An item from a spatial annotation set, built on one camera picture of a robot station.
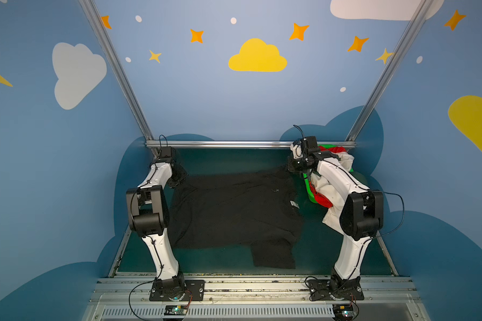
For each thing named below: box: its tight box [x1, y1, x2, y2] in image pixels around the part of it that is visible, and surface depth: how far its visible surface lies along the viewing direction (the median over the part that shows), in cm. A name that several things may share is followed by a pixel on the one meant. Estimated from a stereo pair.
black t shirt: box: [169, 168, 302, 269], surface depth 95 cm
